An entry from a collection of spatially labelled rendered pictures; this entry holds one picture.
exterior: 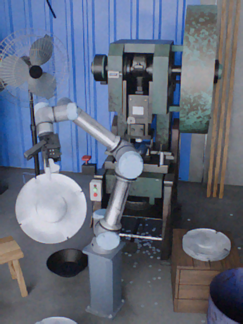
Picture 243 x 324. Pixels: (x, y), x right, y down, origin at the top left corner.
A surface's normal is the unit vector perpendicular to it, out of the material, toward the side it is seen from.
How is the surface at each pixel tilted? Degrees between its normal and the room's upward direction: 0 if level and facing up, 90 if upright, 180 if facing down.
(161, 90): 90
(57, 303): 0
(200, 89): 94
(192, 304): 90
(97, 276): 90
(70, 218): 56
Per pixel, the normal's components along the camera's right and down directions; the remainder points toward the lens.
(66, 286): 0.00, -0.92
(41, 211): 0.14, -0.22
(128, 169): 0.20, 0.26
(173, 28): -0.19, 0.37
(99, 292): -0.47, 0.33
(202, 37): -0.16, -0.22
